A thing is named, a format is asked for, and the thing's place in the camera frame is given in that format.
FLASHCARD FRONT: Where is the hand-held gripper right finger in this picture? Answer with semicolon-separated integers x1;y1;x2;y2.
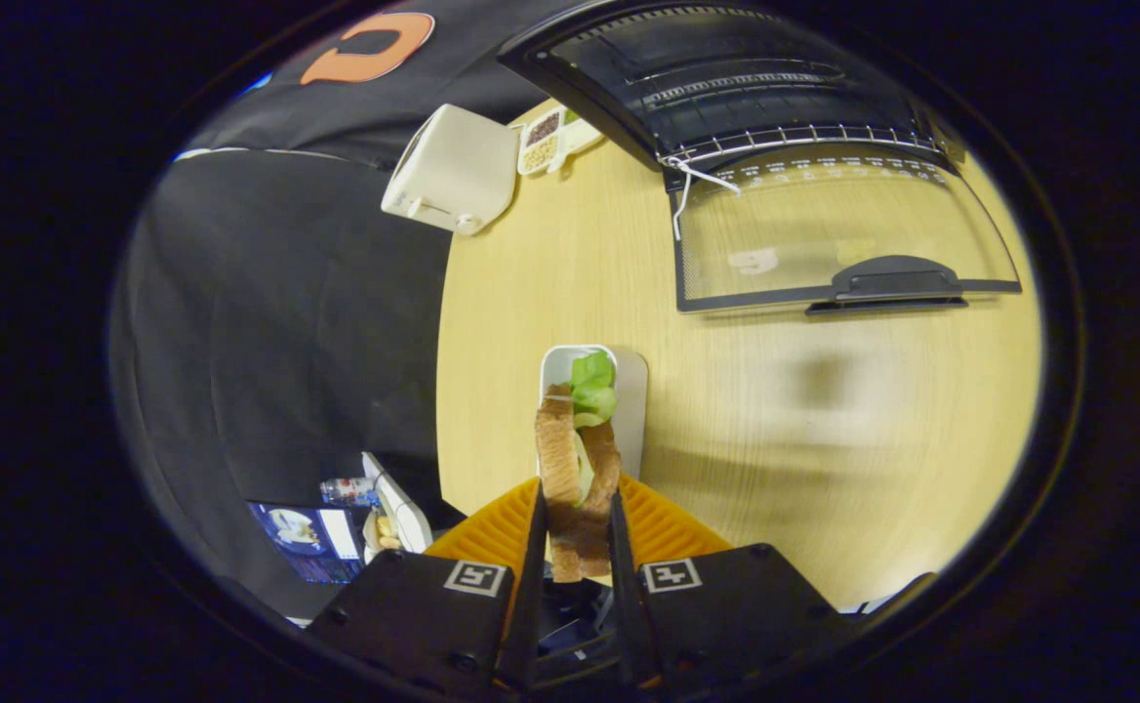
608;474;855;690

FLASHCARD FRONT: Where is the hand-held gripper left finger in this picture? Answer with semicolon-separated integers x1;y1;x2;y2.
306;478;548;697

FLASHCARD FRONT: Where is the toasted bread sandwich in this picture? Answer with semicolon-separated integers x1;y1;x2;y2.
534;351;623;584

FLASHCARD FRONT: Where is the black toaster oven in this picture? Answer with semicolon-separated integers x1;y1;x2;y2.
497;0;1024;318

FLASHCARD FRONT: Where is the white pop-up toaster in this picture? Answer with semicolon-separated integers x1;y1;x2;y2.
380;103;522;237

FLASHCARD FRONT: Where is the white curved object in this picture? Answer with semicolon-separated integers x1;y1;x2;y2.
360;451;435;556

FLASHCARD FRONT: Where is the white rectangular plate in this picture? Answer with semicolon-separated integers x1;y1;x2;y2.
539;344;649;480

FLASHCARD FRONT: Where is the clear plastic bottle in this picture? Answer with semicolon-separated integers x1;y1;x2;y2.
319;476;377;508

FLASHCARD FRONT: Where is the black backdrop cloth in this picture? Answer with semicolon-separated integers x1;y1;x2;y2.
109;0;620;626

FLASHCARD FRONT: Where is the white divided seed dish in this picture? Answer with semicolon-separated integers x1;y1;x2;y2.
516;105;606;178

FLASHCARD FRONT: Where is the white cord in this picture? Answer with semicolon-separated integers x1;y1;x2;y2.
668;156;743;241

